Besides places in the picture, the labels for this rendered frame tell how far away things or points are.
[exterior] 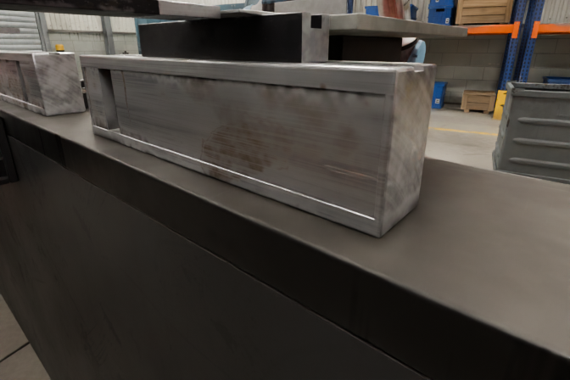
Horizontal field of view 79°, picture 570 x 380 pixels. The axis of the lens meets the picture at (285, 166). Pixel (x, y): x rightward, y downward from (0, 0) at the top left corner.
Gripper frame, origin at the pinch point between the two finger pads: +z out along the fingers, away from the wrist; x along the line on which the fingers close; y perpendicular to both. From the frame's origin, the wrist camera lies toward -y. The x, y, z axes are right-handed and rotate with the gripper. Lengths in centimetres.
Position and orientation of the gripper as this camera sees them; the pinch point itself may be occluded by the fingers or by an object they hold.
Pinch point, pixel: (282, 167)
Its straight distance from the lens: 72.4
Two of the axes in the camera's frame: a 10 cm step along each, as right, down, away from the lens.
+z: -0.4, 9.7, 2.6
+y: -5.1, 2.0, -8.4
